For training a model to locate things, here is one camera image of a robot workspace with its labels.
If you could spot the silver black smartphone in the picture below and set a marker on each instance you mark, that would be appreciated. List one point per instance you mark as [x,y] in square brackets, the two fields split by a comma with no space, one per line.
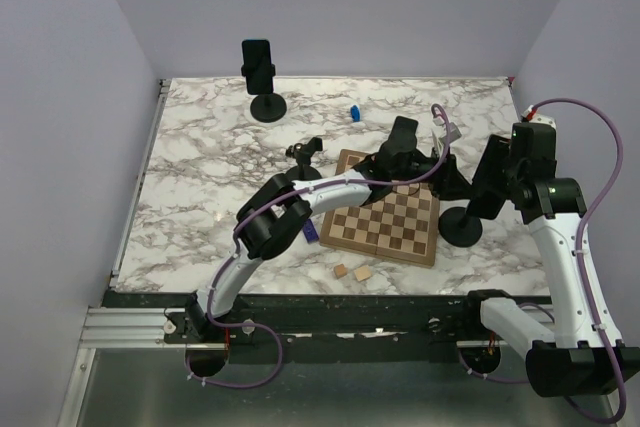
[403,133]

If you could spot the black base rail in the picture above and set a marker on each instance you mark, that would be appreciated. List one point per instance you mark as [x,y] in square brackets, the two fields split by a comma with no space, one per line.
[328,329]

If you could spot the wooden chessboard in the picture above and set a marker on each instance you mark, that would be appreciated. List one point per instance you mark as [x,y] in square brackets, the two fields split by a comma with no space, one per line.
[402,227]

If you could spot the black phone stand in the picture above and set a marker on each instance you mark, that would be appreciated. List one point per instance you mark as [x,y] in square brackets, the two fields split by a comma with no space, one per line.
[268,108]
[458,228]
[302,154]

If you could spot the black phone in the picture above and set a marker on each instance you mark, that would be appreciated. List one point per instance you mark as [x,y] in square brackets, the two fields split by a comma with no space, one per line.
[257,68]

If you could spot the brown wooden cube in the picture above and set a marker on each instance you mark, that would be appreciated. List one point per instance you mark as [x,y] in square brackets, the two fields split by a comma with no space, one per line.
[340,271]

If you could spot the aluminium extrusion rail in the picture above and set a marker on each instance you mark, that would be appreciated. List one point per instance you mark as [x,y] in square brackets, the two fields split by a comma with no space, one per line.
[123,328]

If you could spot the blue phone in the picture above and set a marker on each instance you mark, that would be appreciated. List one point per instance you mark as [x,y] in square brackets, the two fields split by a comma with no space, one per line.
[489,184]

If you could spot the dark blue rectangular block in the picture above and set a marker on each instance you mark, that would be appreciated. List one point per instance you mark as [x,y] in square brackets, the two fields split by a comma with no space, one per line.
[310,233]

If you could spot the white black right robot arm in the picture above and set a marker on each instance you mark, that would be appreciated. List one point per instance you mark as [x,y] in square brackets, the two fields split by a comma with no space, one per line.
[574,357]

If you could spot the black back phone stand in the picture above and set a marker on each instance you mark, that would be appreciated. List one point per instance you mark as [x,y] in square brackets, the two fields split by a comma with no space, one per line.
[268,108]

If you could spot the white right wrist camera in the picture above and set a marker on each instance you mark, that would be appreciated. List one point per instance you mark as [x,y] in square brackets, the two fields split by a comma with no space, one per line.
[531,115]

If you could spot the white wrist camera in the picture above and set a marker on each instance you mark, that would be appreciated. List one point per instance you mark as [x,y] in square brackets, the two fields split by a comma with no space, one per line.
[439,133]
[531,115]

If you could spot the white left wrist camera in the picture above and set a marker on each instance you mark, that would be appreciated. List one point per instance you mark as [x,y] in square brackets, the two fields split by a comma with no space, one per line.
[439,133]

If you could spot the light wooden cube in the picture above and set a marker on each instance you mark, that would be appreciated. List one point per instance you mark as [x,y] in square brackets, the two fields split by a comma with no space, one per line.
[362,273]

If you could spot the blue chess piece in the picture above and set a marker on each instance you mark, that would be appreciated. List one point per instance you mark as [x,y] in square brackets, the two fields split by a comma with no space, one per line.
[355,113]

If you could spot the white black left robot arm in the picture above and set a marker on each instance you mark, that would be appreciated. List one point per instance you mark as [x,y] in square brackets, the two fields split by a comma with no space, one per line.
[273,217]

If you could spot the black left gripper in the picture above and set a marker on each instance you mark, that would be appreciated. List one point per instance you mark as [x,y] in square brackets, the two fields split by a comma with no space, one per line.
[450,185]

